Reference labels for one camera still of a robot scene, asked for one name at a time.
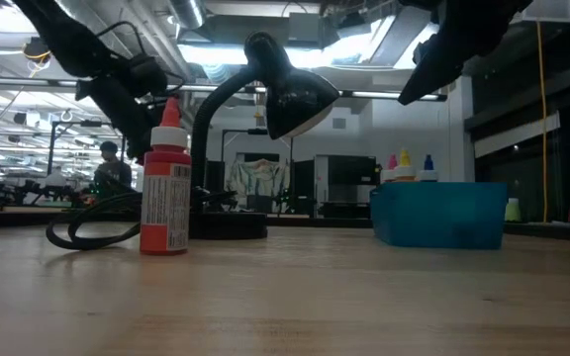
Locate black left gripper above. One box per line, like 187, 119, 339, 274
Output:
74, 51, 170, 162

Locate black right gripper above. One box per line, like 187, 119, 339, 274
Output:
397, 0, 533, 106

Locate large orange food coloring bottle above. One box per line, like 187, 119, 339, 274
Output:
140, 96, 193, 257

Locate large blue food coloring bottle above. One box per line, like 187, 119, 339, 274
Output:
417, 153, 439, 183

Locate large yellow food coloring bottle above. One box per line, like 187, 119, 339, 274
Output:
394, 149, 418, 183

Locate large red food coloring bottle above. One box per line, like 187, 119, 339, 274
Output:
382, 153, 399, 183

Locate standing person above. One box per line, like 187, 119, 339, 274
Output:
92, 140, 134, 192

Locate background robot arms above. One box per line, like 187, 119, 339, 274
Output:
0, 170, 93, 207

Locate black gooseneck desk lamp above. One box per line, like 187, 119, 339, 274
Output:
189, 31, 340, 241

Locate pale hanging cloth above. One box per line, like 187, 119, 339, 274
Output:
228, 157, 289, 212

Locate black cabinet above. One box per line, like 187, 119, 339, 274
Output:
314, 154, 381, 219

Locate teal plastic bin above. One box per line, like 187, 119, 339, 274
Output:
369, 181, 509, 250

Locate pale green cup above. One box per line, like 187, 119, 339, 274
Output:
505, 197, 523, 223

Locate silver ceiling duct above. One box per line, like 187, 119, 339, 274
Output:
165, 0, 207, 30

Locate black lamp power cord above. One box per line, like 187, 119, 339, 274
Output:
46, 187, 239, 251

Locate yellow extension cable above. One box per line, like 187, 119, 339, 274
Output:
534, 22, 549, 224

